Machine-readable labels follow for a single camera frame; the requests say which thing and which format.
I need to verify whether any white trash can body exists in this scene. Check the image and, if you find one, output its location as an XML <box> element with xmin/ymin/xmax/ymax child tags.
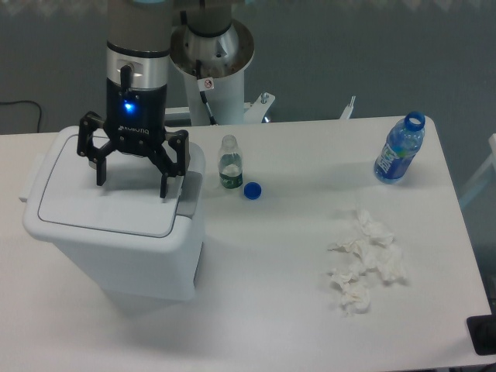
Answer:
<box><xmin>19</xmin><ymin>126</ymin><xmax>207</xmax><ymax>302</ymax></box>

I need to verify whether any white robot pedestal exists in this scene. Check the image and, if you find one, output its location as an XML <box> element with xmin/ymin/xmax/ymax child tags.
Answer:
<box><xmin>164</xmin><ymin>19</ymin><xmax>357</xmax><ymax>127</ymax></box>

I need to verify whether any clear green-label bottle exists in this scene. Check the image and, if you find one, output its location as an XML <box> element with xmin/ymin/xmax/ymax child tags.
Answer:
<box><xmin>218</xmin><ymin>135</ymin><xmax>243</xmax><ymax>189</ymax></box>

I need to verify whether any crumpled white tissue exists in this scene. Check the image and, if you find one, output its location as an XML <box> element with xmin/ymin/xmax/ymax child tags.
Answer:
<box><xmin>329</xmin><ymin>262</ymin><xmax>370</xmax><ymax>316</ymax></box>
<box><xmin>377</xmin><ymin>244</ymin><xmax>408</xmax><ymax>283</ymax></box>
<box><xmin>328</xmin><ymin>208</ymin><xmax>395</xmax><ymax>269</ymax></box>

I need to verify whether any white frame at right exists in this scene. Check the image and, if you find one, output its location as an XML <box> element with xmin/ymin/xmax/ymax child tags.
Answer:
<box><xmin>458</xmin><ymin>133</ymin><xmax>495</xmax><ymax>210</ymax></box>

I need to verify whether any white trash can lid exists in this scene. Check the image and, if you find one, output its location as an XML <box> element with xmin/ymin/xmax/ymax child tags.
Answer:
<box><xmin>23</xmin><ymin>132</ymin><xmax>202</xmax><ymax>241</ymax></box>

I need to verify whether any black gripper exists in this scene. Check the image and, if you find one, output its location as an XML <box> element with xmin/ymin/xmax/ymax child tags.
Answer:
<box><xmin>77</xmin><ymin>64</ymin><xmax>189</xmax><ymax>198</ymax></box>

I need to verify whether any black device at edge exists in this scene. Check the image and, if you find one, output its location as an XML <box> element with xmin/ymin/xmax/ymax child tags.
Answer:
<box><xmin>467</xmin><ymin>315</ymin><xmax>495</xmax><ymax>356</ymax></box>

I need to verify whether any black cable on pedestal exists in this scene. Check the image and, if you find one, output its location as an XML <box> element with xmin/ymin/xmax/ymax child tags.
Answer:
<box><xmin>195</xmin><ymin>60</ymin><xmax>217</xmax><ymax>126</ymax></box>

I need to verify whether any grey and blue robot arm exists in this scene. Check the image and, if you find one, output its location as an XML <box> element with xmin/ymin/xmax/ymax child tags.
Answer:
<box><xmin>77</xmin><ymin>1</ymin><xmax>254</xmax><ymax>185</ymax></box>

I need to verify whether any crumpled white tissue right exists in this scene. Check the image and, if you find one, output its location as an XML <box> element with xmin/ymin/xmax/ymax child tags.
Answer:
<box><xmin>377</xmin><ymin>244</ymin><xmax>408</xmax><ymax>283</ymax></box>

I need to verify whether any crumpled white tissue upper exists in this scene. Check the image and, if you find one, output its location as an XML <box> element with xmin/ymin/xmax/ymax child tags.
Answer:
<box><xmin>328</xmin><ymin>208</ymin><xmax>395</xmax><ymax>269</ymax></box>

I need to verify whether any crumpled white tissue lower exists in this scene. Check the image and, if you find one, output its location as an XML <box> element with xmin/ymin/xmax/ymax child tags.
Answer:
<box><xmin>329</xmin><ymin>262</ymin><xmax>370</xmax><ymax>316</ymax></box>

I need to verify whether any blue drink bottle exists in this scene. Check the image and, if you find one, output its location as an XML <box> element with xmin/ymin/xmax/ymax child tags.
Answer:
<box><xmin>374</xmin><ymin>112</ymin><xmax>425</xmax><ymax>184</ymax></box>

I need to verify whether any black cable on floor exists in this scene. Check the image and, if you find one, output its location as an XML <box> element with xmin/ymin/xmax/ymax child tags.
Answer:
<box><xmin>0</xmin><ymin>100</ymin><xmax>43</xmax><ymax>135</ymax></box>

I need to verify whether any blue bottle cap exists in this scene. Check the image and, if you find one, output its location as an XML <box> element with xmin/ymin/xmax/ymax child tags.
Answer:
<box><xmin>243</xmin><ymin>181</ymin><xmax>262</xmax><ymax>200</ymax></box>

